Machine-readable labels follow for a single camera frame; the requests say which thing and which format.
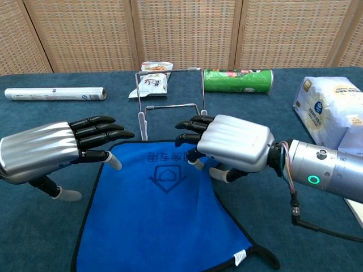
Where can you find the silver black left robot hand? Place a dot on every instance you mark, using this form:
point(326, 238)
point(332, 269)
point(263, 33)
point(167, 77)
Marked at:
point(39, 150)

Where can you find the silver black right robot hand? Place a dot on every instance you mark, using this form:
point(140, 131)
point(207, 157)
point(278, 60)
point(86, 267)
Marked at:
point(238, 144)

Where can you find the blue microfibre towel black trim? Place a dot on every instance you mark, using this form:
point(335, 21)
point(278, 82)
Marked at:
point(158, 221)

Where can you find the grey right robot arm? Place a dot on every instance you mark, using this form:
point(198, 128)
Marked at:
point(326, 167)

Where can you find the white cling film roll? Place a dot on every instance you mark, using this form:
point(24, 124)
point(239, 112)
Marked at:
point(51, 94)

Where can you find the green chips can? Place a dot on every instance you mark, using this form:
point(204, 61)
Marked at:
point(241, 82)

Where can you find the teal felt table cover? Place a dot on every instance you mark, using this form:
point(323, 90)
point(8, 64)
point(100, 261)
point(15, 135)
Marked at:
point(42, 226)

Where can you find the large white tissue pack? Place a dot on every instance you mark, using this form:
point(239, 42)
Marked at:
point(326, 113)

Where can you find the white snack bag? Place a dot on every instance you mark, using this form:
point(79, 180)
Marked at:
point(151, 85)

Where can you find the woven folding screen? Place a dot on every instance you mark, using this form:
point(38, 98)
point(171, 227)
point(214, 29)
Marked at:
point(85, 34)

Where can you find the white paper sheet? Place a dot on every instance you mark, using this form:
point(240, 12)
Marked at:
point(356, 212)

